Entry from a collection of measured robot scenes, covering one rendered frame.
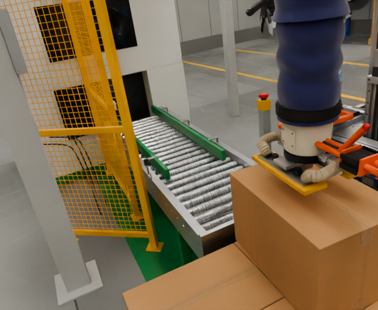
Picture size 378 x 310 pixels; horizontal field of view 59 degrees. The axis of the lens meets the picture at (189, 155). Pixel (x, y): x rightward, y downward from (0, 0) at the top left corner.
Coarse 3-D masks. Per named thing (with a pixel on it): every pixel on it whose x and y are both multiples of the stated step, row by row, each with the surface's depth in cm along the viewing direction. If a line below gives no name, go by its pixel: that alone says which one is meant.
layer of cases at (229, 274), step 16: (208, 256) 165; (224, 256) 163; (240, 256) 162; (176, 272) 158; (192, 272) 157; (208, 272) 155; (224, 272) 154; (240, 272) 153; (256, 272) 152; (144, 288) 152; (160, 288) 151; (176, 288) 149; (192, 288) 148; (208, 288) 147; (224, 288) 146; (240, 288) 145; (256, 288) 144; (272, 288) 143; (128, 304) 145; (144, 304) 144; (160, 304) 143; (176, 304) 142; (192, 304) 141; (208, 304) 140; (224, 304) 138; (240, 304) 137; (256, 304) 136; (272, 304) 136; (288, 304) 134
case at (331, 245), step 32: (256, 192) 139; (288, 192) 136; (320, 192) 133; (352, 192) 130; (256, 224) 144; (288, 224) 119; (320, 224) 116; (352, 224) 113; (256, 256) 154; (288, 256) 125; (320, 256) 106; (352, 256) 113; (288, 288) 133; (320, 288) 113; (352, 288) 120
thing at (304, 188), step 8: (272, 152) 141; (256, 160) 139; (264, 160) 135; (272, 160) 134; (272, 168) 130; (280, 168) 128; (296, 168) 121; (280, 176) 124; (288, 176) 122; (296, 176) 121; (288, 184) 121; (296, 184) 117; (304, 184) 116; (312, 184) 116; (320, 184) 115; (304, 192) 113; (312, 192) 114
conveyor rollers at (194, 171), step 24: (144, 120) 370; (144, 144) 310; (168, 144) 301; (192, 144) 291; (168, 168) 257; (192, 168) 255; (216, 168) 245; (240, 168) 241; (192, 192) 220; (216, 192) 216; (216, 216) 198
